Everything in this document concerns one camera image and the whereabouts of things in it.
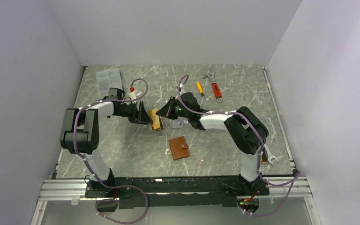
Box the gold card stack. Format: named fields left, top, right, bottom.
left=150, top=116, right=165, bottom=131

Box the orange handle screwdriver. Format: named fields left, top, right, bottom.
left=196, top=82, right=205, bottom=97

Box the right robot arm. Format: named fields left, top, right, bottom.
left=156, top=92, right=269, bottom=195

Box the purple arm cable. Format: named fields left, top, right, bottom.
left=73, top=78, right=150, bottom=225
left=176, top=74, right=301, bottom=218

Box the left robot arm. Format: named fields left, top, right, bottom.
left=60, top=88, right=153, bottom=197

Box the brown leather card holder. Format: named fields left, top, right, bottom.
left=168, top=136, right=190, bottom=160

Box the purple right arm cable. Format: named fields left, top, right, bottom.
left=176, top=74, right=301, bottom=218

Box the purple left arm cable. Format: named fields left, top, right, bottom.
left=73, top=78, right=150, bottom=225

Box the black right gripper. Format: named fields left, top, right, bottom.
left=156, top=97, right=191, bottom=120

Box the red adjustable wrench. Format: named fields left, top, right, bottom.
left=202, top=70, right=223, bottom=103

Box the black aluminium base frame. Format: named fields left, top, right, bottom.
left=38, top=175, right=313, bottom=209

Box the gold VIP card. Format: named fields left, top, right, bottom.
left=148, top=108, right=159, bottom=123

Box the clear plastic parts box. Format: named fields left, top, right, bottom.
left=96, top=68, right=124, bottom=98

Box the silver combination wrench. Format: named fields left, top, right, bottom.
left=264, top=144, right=278, bottom=165

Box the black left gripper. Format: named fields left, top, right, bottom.
left=115, top=101, right=153, bottom=125

